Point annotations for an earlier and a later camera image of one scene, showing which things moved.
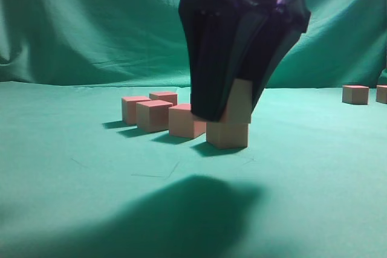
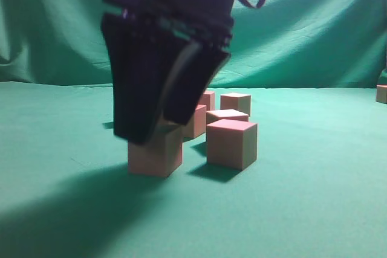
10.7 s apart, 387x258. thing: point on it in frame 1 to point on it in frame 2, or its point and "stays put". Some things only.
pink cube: [223, 135] to [214, 116]
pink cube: [381, 93] stays put
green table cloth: [76, 181] stays put
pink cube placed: [239, 107] to [232, 144]
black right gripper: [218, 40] to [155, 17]
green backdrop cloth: [127, 26] stays put
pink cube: [355, 94] to [161, 154]
